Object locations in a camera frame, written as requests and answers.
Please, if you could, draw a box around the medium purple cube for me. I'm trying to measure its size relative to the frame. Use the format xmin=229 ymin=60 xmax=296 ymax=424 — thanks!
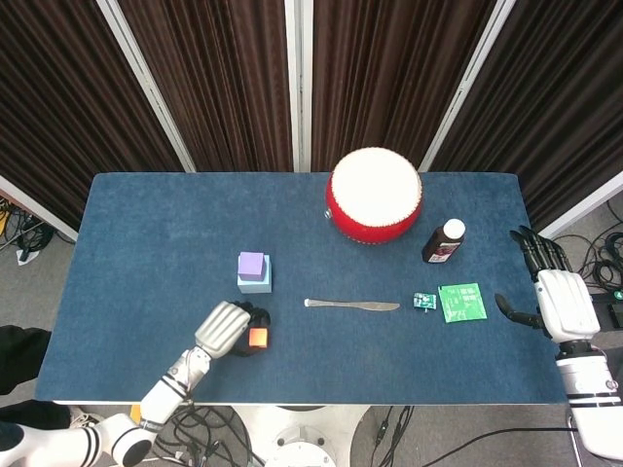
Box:
xmin=238 ymin=251 xmax=267 ymax=282

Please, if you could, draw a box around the black cable bundle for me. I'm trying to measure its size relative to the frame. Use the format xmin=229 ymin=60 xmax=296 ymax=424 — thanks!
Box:
xmin=160 ymin=406 xmax=267 ymax=467
xmin=0 ymin=194 xmax=57 ymax=264
xmin=554 ymin=201 xmax=623 ymax=293

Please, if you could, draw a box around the metal table knife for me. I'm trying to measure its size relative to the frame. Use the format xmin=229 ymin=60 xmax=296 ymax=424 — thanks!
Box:
xmin=304 ymin=298 xmax=401 ymax=312

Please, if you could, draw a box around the red drum white skin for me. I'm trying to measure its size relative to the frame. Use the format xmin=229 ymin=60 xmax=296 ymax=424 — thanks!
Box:
xmin=324 ymin=147 xmax=423 ymax=246

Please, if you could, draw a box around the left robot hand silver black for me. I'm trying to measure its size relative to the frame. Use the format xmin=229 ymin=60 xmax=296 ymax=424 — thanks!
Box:
xmin=194 ymin=300 xmax=272 ymax=359

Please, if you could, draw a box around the person's black clothing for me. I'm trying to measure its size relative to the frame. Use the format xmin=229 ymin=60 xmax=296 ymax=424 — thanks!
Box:
xmin=0 ymin=325 xmax=73 ymax=434

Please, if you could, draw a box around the dark juice bottle white cap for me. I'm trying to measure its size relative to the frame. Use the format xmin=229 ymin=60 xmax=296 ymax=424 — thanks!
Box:
xmin=421 ymin=218 xmax=467 ymax=266

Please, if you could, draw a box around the large light blue cube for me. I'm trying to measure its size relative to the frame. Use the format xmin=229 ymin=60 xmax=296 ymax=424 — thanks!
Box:
xmin=237 ymin=254 xmax=274 ymax=295

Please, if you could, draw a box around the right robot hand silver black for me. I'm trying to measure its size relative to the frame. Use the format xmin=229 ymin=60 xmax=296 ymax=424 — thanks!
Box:
xmin=495 ymin=226 xmax=601 ymax=344

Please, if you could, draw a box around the brown curtain partition panel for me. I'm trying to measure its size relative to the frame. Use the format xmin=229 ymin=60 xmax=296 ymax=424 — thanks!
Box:
xmin=0 ymin=0 xmax=197 ymax=242
xmin=421 ymin=0 xmax=623 ymax=247
xmin=109 ymin=0 xmax=299 ymax=173
xmin=297 ymin=0 xmax=512 ymax=173

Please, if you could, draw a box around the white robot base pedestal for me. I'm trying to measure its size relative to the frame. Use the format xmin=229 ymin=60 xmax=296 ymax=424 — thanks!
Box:
xmin=233 ymin=405 xmax=371 ymax=467

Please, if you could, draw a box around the white black sneaker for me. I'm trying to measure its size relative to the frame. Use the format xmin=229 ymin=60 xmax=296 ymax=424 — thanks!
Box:
xmin=70 ymin=406 xmax=101 ymax=430

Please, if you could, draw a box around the small green module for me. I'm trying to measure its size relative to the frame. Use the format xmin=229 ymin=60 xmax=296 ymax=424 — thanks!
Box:
xmin=412 ymin=291 xmax=438 ymax=314

